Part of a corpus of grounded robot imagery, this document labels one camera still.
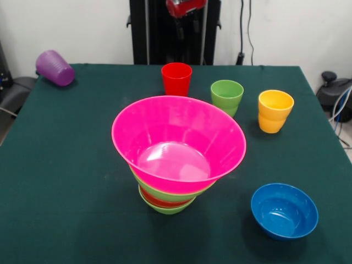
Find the red cup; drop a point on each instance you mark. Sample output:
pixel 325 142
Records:
pixel 176 79

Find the black wheeled base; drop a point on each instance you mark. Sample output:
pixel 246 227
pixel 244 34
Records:
pixel 16 93
pixel 330 93

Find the blue bowl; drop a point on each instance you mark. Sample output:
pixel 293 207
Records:
pixel 284 217

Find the yellow cup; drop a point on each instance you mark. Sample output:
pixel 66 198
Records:
pixel 275 115

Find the green cup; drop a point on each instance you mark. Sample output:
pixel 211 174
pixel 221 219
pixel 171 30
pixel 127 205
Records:
pixel 226 96

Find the red bowl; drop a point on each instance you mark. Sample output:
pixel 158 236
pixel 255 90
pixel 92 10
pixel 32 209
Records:
pixel 162 202

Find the purple cup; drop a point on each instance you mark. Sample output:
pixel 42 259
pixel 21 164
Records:
pixel 55 68

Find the small green bowl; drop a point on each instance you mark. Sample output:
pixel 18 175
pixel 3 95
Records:
pixel 167 211

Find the dark green tablecloth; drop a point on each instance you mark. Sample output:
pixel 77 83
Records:
pixel 55 220

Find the large pink bowl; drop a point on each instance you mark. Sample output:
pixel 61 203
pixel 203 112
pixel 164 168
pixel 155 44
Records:
pixel 178 132

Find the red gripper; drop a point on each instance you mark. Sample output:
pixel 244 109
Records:
pixel 187 7

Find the large green bowl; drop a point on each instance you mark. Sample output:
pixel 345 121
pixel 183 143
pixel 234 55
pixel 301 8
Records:
pixel 170 195

